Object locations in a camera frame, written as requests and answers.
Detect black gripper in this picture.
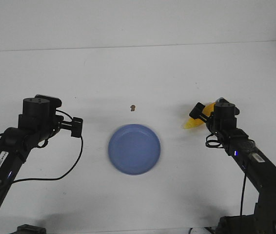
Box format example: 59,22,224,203
189,102,214,122
59,117,83,137

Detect blue round plate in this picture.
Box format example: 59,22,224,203
107,124,161,176

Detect yellow corn cob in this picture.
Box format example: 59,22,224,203
183,102,216,129

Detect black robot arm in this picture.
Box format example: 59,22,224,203
0,95,83,207
189,98,276,234

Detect small brown table mark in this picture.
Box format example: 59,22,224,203
130,105,136,112

